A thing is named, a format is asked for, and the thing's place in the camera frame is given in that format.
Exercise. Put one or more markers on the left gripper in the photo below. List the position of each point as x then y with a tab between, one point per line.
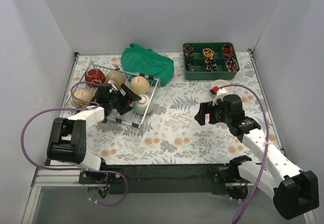
121	101

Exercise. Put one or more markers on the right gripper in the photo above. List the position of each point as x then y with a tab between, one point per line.
210	113

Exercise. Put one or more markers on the pale green bowl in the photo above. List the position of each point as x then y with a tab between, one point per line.
143	106

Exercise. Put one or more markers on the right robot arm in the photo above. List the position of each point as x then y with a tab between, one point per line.
293	191

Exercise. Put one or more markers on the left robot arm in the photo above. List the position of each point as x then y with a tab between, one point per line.
68	140

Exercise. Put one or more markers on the tan bowl with logo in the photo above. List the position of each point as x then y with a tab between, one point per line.
139	85

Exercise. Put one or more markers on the beige flower bowl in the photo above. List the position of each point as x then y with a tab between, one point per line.
117	77

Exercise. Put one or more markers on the red floral bowl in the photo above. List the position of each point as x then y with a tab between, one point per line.
94	76

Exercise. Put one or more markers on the beige bowl front left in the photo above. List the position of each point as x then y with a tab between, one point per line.
81	95

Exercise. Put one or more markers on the green cloth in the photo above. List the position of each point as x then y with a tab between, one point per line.
137	59

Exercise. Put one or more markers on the black pink floral rolled sock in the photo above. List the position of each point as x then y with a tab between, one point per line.
211	65

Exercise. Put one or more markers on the grey black folded sock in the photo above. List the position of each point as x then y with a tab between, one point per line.
189	67

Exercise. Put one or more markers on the green compartment organizer box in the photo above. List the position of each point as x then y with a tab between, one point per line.
200	67

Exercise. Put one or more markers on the yellow rolled sock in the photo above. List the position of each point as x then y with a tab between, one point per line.
208	53

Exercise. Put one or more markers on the leopard print rolled sock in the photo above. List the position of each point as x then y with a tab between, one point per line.
188	51

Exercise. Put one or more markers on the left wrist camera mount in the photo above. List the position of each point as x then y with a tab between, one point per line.
111	83

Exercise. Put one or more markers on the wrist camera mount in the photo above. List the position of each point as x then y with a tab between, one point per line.
220	93
111	83

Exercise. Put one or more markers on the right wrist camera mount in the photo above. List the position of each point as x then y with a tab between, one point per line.
220	93

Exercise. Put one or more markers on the silver wire dish rack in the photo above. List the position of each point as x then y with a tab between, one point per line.
130	118

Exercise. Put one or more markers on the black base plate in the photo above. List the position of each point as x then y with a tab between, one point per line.
176	178

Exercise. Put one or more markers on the aluminium frame rail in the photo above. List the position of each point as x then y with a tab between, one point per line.
47	178

